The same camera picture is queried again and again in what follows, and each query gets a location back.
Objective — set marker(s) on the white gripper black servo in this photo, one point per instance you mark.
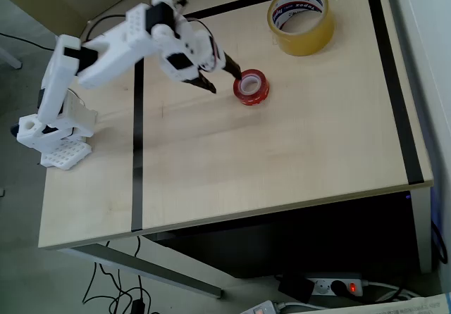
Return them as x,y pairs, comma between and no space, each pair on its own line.
211,68

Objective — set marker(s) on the red tape roll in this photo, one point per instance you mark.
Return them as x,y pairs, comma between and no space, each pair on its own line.
252,100

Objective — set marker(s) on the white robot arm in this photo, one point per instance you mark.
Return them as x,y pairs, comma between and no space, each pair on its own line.
116,46

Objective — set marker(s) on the large yellow tape roll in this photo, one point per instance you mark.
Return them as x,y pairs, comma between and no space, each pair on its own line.
306,43

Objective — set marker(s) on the white module with green LED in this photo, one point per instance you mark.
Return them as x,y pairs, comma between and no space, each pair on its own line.
182,1

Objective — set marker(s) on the grey slanted table leg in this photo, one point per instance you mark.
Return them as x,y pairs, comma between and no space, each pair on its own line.
148,266

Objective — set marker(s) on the grey furniture leg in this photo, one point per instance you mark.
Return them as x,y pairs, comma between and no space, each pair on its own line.
8,58

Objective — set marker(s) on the black power adapter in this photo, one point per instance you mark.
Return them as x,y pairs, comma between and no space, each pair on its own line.
296,287

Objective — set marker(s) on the black round plug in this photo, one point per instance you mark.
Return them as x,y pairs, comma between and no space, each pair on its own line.
339,287

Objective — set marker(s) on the grey upright table leg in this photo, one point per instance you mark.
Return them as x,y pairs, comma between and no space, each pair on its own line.
423,229

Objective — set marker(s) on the printed paper sheet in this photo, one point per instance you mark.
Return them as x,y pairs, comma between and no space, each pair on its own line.
405,306

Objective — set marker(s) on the white perforated base plate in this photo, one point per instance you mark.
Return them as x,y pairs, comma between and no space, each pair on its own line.
65,155

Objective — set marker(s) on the white power strip red switch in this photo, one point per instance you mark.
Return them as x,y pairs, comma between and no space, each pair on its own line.
322,287

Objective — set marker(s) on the grey power strip red switch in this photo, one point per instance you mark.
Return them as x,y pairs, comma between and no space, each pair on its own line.
260,308

